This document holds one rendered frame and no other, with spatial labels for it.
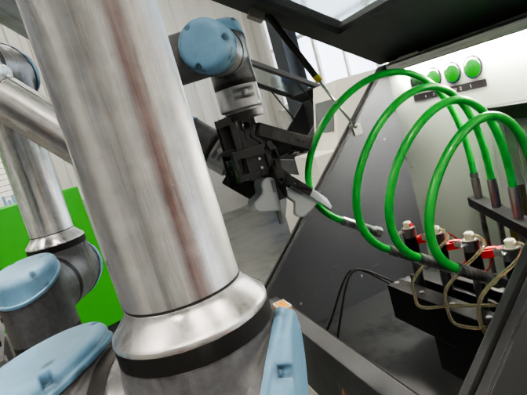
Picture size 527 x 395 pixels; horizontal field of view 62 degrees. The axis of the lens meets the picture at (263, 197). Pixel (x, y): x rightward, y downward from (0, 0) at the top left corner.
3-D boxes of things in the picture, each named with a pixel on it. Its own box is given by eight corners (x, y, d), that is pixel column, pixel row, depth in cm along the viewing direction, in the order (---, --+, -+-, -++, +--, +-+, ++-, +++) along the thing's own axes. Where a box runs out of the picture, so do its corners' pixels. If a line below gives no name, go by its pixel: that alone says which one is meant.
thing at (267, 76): (272, 244, 502) (222, 73, 468) (354, 215, 529) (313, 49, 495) (318, 273, 378) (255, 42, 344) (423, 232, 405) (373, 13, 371)
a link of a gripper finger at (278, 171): (271, 199, 80) (258, 153, 78) (280, 196, 80) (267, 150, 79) (281, 201, 75) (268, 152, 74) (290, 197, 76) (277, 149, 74)
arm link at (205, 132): (163, 143, 92) (182, 107, 91) (208, 168, 92) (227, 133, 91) (150, 143, 84) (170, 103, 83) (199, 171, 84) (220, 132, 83)
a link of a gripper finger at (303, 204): (319, 229, 85) (278, 205, 86) (334, 202, 86) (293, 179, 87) (320, 228, 82) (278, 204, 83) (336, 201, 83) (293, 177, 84)
